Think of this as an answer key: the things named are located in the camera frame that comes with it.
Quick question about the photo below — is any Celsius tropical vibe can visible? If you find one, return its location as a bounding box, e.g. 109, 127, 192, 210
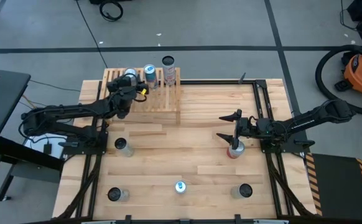
114, 137, 135, 158

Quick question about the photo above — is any wooden slatted shelf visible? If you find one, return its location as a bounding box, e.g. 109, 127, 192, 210
101, 67, 182, 126

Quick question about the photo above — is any black hazard-striped mat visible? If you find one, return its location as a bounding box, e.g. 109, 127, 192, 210
305, 152, 362, 224

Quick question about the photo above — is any thin black floor cable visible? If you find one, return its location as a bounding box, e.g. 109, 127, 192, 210
28, 79, 82, 93

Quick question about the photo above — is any black-lidded white yellow can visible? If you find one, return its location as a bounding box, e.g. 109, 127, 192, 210
230, 183, 254, 200

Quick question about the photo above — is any dark grey desk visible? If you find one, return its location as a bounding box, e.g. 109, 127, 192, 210
0, 63, 65, 202

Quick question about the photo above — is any Spindrift raspberry lime can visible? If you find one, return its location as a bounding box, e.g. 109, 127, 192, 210
226, 139, 246, 160
124, 67, 138, 86

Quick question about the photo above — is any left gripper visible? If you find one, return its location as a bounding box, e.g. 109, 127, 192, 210
107, 75, 150, 111

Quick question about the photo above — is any black coiled floor cable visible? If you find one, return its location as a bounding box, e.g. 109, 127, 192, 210
99, 0, 124, 22

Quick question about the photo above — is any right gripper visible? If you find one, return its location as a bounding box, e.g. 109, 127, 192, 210
216, 109, 264, 150

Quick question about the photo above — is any long black floor cable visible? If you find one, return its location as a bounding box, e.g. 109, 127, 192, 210
75, 0, 109, 69

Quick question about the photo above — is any blue silver Red Bull can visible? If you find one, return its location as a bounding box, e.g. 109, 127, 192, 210
174, 180, 188, 195
143, 63, 159, 90

